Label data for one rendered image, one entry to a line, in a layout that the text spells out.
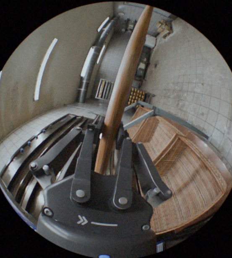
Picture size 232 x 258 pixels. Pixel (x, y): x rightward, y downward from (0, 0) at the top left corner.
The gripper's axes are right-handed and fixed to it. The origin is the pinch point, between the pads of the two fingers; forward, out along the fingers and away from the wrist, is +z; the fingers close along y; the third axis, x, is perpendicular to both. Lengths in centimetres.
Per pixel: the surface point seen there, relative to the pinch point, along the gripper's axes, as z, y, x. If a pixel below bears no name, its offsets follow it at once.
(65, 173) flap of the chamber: 11.1, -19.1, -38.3
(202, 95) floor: 71, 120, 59
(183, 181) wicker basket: 7, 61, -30
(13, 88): 35, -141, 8
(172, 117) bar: 35, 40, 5
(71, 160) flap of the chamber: 22.6, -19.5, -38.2
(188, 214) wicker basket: -23, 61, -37
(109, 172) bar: 2.9, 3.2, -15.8
